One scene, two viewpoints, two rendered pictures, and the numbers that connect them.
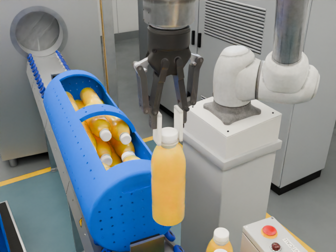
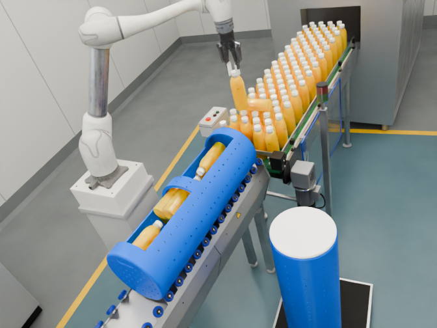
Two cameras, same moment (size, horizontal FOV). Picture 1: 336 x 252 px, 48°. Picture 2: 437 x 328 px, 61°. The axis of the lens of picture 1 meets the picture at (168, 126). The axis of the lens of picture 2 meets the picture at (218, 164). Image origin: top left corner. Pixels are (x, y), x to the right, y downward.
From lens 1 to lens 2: 2.29 m
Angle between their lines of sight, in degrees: 91
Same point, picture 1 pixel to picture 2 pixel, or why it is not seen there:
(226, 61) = (103, 138)
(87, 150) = (224, 157)
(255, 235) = (212, 121)
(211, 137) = (137, 179)
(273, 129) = not seen: hidden behind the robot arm
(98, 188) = (243, 138)
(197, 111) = (118, 187)
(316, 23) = not seen: outside the picture
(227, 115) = (121, 168)
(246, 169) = not seen: hidden behind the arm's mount
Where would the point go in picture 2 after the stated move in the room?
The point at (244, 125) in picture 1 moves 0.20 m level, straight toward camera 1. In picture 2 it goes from (124, 163) to (157, 148)
